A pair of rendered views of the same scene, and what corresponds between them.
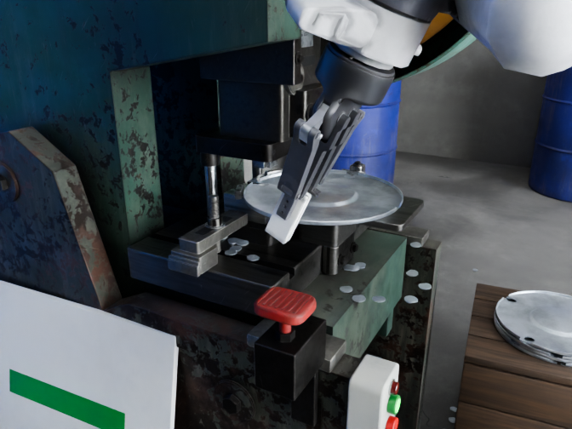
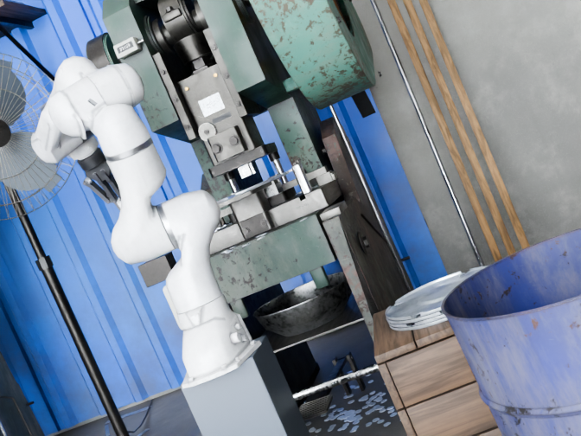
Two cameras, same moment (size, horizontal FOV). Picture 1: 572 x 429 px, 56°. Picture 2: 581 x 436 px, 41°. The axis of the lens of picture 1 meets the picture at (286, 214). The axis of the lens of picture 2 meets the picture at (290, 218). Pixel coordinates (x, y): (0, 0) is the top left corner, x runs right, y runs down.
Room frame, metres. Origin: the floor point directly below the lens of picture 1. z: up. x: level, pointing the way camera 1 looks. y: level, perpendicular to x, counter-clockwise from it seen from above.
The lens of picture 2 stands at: (0.41, -2.37, 0.80)
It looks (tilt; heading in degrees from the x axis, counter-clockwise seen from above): 3 degrees down; 75
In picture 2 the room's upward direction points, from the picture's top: 23 degrees counter-clockwise
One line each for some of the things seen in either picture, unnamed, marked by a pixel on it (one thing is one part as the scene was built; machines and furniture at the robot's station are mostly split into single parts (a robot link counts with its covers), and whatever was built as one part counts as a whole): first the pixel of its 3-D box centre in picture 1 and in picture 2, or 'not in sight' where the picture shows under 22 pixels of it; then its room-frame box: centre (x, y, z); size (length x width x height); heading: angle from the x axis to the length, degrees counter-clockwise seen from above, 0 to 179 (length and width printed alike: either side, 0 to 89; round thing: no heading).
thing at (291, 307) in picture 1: (285, 325); not in sight; (0.59, 0.00, 0.72); 0.07 x 0.06 x 0.08; 61
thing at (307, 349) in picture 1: (291, 383); (166, 285); (0.60, -0.01, 0.62); 0.10 x 0.06 x 0.20; 151
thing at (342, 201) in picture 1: (322, 193); (245, 190); (0.93, -0.07, 0.78); 0.29 x 0.29 x 0.01
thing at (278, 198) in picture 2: (260, 213); (263, 204); (0.99, 0.05, 0.72); 0.20 x 0.16 x 0.03; 151
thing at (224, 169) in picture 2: (260, 143); (245, 163); (0.99, 0.05, 0.86); 0.20 x 0.16 x 0.05; 151
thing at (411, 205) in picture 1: (345, 231); (250, 213); (0.90, -0.11, 0.72); 0.25 x 0.14 x 0.14; 61
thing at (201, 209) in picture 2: not in sight; (193, 247); (0.65, -0.58, 0.71); 0.18 x 0.11 x 0.25; 169
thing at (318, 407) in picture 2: not in sight; (328, 385); (0.92, -0.07, 0.14); 0.59 x 0.10 x 0.05; 61
